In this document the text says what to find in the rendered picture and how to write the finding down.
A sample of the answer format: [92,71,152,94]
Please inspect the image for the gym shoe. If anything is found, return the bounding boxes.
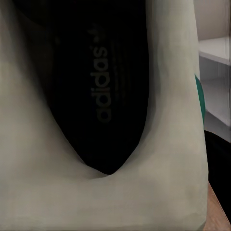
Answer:
[0,0,208,231]

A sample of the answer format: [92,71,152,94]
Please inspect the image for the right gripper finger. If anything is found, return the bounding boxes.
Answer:
[204,131,231,224]

